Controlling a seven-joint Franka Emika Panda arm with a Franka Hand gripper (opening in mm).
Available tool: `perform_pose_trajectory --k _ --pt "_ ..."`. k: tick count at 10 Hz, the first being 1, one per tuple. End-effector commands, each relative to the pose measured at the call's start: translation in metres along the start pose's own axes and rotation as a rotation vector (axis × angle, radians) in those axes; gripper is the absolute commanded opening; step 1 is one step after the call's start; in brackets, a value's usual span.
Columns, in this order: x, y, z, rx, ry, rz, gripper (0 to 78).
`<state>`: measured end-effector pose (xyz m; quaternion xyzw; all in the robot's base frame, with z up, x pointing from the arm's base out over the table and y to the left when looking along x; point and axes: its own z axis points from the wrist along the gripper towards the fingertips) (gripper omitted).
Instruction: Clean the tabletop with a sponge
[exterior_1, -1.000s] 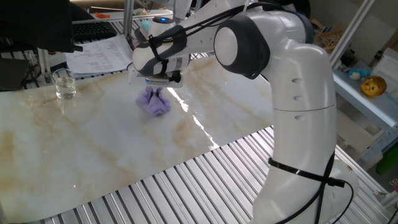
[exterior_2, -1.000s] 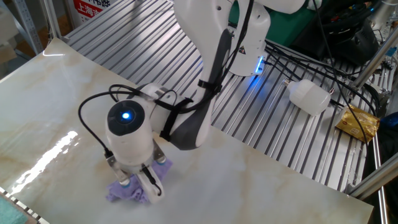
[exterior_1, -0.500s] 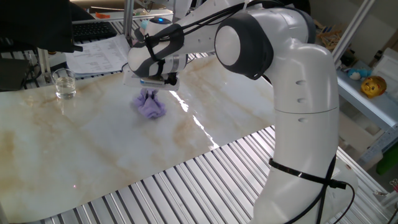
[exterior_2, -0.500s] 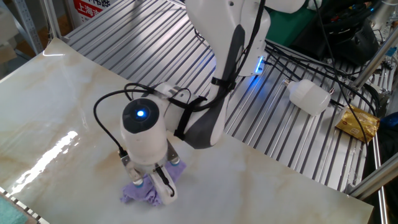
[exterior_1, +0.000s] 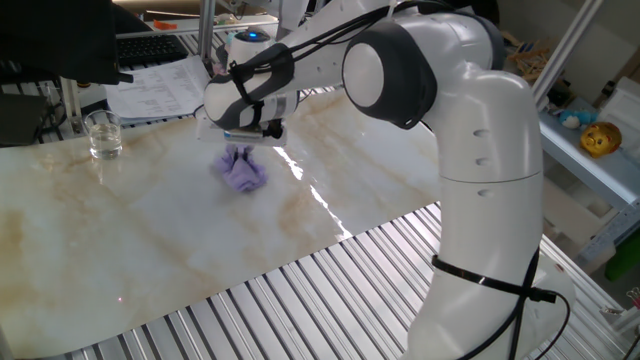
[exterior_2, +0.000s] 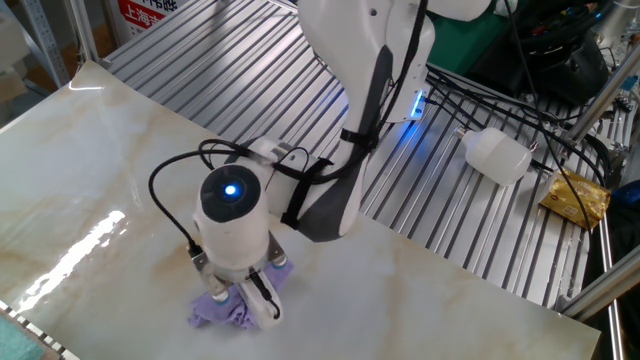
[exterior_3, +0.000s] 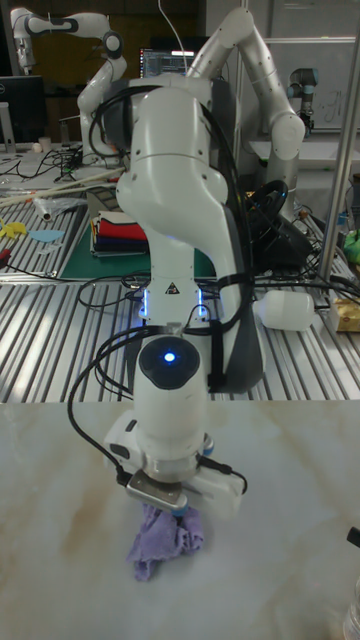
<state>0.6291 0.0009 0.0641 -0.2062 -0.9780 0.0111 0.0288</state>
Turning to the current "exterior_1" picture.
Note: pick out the clear glass of water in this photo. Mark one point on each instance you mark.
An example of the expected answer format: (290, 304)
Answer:
(104, 137)

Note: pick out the dark box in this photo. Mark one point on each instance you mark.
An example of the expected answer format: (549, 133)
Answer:
(20, 120)

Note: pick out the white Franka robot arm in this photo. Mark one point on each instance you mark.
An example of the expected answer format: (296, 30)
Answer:
(490, 210)

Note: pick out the grey metal shelf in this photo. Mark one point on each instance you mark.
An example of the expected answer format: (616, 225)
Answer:
(590, 170)

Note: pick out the small orange object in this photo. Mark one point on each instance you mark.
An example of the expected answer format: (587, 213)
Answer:
(165, 25)

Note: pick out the printed paper stack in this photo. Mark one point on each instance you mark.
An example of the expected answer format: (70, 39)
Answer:
(155, 90)

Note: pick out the green bin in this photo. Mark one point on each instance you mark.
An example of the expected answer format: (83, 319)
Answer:
(625, 257)

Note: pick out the purple microfibre cloth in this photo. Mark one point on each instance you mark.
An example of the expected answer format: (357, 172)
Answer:
(242, 175)

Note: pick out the golden piggy bank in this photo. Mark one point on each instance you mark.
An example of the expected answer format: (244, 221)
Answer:
(600, 140)

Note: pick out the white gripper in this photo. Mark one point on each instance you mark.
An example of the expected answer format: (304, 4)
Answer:
(207, 134)

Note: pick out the aluminium frame post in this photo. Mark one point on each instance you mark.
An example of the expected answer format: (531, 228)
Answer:
(206, 30)
(565, 55)

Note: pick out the blue plush toy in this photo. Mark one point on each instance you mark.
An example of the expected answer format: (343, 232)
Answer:
(575, 119)

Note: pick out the silver wrist camera blue caps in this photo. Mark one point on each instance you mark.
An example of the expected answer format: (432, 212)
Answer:
(245, 135)

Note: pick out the large black monitor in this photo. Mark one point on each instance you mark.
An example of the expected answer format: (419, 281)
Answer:
(55, 35)

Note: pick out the wooden sticks pile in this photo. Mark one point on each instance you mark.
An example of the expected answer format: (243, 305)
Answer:
(527, 55)

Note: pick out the teal sponge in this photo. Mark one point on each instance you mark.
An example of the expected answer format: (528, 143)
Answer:
(231, 39)

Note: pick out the pink and black board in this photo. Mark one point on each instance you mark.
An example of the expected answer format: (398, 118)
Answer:
(220, 65)

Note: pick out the black computer keyboard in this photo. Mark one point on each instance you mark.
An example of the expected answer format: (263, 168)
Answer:
(150, 49)

